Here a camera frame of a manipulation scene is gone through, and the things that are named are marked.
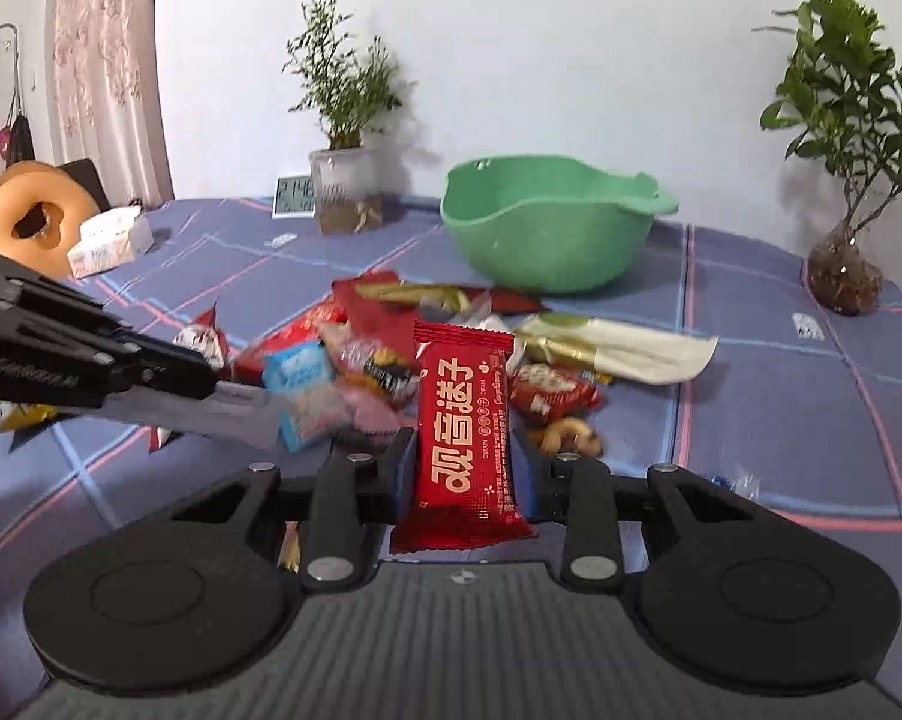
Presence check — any black chair back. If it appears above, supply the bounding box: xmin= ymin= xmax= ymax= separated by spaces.
xmin=52 ymin=158 xmax=112 ymax=212

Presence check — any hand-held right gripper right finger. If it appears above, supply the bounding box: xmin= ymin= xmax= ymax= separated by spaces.
xmin=522 ymin=435 xmax=759 ymax=592

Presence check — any white digital clock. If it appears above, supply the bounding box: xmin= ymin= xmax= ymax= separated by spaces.
xmin=273 ymin=175 xmax=318 ymax=220

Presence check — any yellow snack packet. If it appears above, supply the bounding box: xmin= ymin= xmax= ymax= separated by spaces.
xmin=0 ymin=399 xmax=59 ymax=438

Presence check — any dark hanging bag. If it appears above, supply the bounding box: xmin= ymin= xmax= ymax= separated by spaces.
xmin=0 ymin=112 xmax=37 ymax=167

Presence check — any red white triangular packet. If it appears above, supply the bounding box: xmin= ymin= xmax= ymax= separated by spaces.
xmin=171 ymin=304 xmax=231 ymax=375

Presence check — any flat red snack packet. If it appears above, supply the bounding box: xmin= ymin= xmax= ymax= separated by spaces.
xmin=231 ymin=298 xmax=351 ymax=385

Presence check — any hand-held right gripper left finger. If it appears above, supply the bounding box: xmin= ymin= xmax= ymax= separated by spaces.
xmin=170 ymin=427 xmax=420 ymax=592

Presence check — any feathery plant in clear pot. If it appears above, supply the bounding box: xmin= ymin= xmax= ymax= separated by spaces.
xmin=282 ymin=0 xmax=408 ymax=236

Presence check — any brown nut snack packet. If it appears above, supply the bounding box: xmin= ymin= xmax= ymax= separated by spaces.
xmin=539 ymin=418 xmax=604 ymax=459

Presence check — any pink blue candy packet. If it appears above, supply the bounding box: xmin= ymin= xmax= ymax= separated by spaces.
xmin=280 ymin=386 xmax=356 ymax=455

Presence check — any clear wrapped candy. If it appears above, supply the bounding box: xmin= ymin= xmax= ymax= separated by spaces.
xmin=709 ymin=468 xmax=761 ymax=500

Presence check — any white and gold packet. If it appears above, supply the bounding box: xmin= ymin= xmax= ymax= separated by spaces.
xmin=514 ymin=313 xmax=720 ymax=388

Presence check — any purple pink snack packet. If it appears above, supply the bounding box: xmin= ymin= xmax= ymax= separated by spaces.
xmin=344 ymin=388 xmax=401 ymax=441

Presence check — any light blue candy packet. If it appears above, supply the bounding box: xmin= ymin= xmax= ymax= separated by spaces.
xmin=261 ymin=340 xmax=333 ymax=395

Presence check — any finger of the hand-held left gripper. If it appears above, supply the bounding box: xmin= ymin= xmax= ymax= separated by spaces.
xmin=113 ymin=381 xmax=303 ymax=452

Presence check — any brown donut cushion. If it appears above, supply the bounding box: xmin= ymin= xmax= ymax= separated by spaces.
xmin=0 ymin=160 xmax=101 ymax=278

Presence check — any green plastic bowl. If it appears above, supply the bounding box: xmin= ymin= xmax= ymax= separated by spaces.
xmin=440 ymin=156 xmax=681 ymax=296

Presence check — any pink floral curtain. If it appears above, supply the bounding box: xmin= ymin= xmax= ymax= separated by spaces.
xmin=44 ymin=0 xmax=175 ymax=211

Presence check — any leafy plant in glass vase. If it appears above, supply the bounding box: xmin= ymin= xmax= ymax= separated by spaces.
xmin=753 ymin=0 xmax=902 ymax=316

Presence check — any long red snack packet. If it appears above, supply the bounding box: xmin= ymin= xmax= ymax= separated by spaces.
xmin=389 ymin=320 xmax=539 ymax=556

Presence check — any blue plaid tablecloth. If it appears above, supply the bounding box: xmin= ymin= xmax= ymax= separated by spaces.
xmin=0 ymin=195 xmax=902 ymax=720

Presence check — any small red white packet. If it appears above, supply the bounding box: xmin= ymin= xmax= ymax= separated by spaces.
xmin=509 ymin=362 xmax=606 ymax=422

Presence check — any white tissue pack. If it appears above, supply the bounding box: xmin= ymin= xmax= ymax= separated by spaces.
xmin=66 ymin=207 xmax=154 ymax=280

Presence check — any red green snack packet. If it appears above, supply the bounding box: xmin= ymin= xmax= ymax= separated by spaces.
xmin=331 ymin=272 xmax=550 ymax=317

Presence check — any pink black snack packet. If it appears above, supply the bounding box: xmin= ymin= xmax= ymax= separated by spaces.
xmin=322 ymin=321 xmax=423 ymax=407

